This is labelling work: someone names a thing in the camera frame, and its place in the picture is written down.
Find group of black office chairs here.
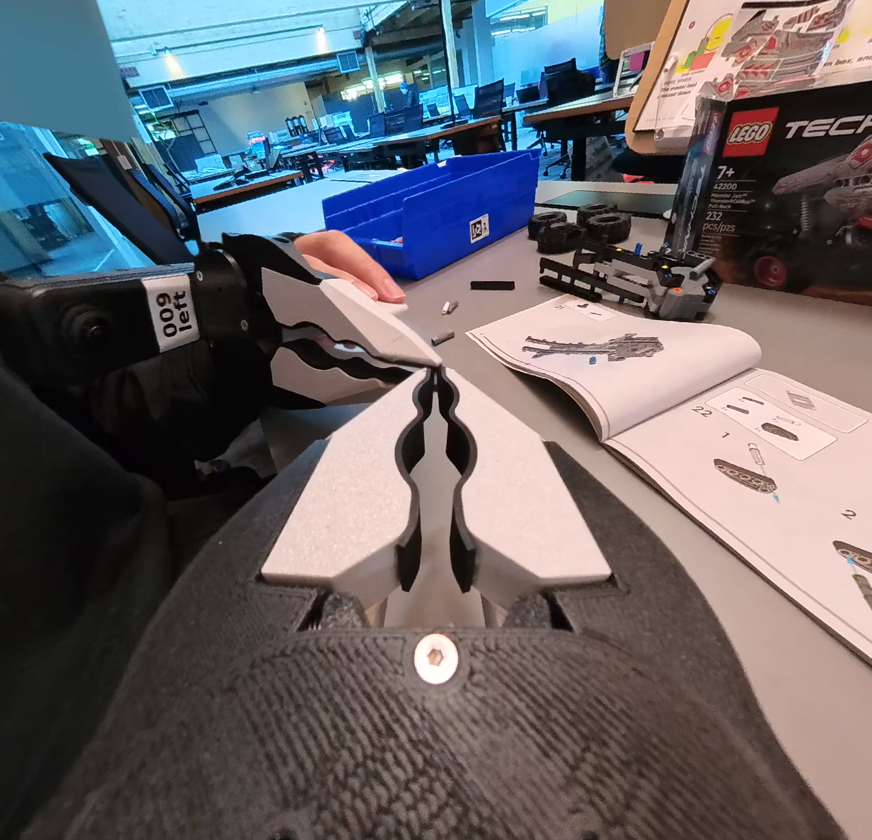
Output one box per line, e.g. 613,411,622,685
368,60,600,139

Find grey desk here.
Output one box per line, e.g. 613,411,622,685
194,175,872,840

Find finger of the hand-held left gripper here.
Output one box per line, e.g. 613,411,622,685
270,339,416,410
261,266,445,371

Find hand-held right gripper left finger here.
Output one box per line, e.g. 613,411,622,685
261,368,437,628

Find toy set box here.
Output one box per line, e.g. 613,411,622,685
664,80,872,306

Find person's left hand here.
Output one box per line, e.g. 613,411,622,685
296,230,407,304

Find person's black clothing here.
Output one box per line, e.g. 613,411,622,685
0,356,205,840

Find dark flat panel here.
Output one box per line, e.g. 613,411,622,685
43,150,200,266

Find black flat pad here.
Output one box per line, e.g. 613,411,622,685
537,188,677,219

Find small pink sign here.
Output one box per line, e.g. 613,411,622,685
615,43,655,98

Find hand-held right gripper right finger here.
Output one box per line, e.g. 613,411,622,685
438,368,612,612

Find blue parts bin with label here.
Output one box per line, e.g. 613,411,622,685
322,148,542,281

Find cardboard panel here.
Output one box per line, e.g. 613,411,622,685
603,0,684,61

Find toy car chassis assembly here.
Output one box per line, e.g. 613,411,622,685
540,240,724,322

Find open instruction booklet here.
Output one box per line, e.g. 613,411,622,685
466,293,872,665

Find row of wooden office desks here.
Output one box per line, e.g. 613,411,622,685
191,90,638,207

